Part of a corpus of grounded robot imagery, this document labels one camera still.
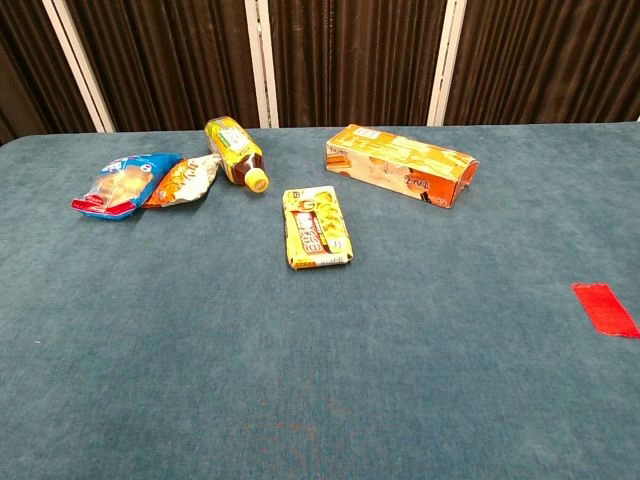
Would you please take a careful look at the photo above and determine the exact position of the red tape strip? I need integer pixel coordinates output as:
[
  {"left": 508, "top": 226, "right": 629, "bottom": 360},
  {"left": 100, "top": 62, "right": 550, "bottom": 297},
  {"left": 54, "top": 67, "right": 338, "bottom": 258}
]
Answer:
[{"left": 571, "top": 282, "right": 640, "bottom": 340}]

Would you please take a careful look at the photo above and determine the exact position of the yellow snack packet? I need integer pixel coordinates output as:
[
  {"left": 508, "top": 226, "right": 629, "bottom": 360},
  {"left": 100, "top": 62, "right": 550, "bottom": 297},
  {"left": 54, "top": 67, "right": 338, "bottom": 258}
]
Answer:
[{"left": 282, "top": 185, "right": 355, "bottom": 271}]

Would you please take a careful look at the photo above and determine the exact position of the long orange snack box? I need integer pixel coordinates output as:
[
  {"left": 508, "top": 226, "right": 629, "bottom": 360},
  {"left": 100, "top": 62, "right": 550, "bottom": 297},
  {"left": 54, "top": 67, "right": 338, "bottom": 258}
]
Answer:
[{"left": 325, "top": 123, "right": 480, "bottom": 209}]

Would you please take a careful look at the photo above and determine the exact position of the yellow capped tea bottle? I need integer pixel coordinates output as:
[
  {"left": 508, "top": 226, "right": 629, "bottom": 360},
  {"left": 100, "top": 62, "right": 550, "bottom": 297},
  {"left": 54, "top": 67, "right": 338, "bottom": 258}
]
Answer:
[{"left": 203, "top": 115, "right": 270, "bottom": 194}]

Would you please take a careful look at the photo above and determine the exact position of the teal table cloth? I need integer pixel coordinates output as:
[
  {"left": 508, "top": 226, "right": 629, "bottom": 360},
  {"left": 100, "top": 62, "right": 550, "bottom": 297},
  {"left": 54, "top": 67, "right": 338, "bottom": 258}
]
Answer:
[{"left": 0, "top": 120, "right": 640, "bottom": 480}]

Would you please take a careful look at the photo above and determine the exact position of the orange white snack pouch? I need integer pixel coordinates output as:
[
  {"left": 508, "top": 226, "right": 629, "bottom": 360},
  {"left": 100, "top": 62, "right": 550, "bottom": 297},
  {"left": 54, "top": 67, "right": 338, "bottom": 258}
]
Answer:
[{"left": 141, "top": 153, "right": 222, "bottom": 209}]

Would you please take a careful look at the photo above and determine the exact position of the blue red snack bag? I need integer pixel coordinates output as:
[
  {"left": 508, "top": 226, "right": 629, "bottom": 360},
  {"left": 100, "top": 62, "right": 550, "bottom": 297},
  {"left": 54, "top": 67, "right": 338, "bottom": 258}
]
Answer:
[{"left": 70, "top": 152, "right": 184, "bottom": 221}]

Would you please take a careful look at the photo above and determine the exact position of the dark brown curtain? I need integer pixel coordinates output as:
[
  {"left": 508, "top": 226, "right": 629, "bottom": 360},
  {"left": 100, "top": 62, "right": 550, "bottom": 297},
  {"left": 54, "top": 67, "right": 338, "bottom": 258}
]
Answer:
[{"left": 0, "top": 0, "right": 640, "bottom": 146}]

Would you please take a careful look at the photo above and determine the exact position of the white partition frame post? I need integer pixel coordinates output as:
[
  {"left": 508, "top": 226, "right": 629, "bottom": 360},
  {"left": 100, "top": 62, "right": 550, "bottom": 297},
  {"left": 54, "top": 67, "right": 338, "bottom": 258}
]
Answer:
[
  {"left": 426, "top": 0, "right": 469, "bottom": 127},
  {"left": 41, "top": 0, "right": 117, "bottom": 134},
  {"left": 244, "top": 0, "right": 280, "bottom": 129}
]

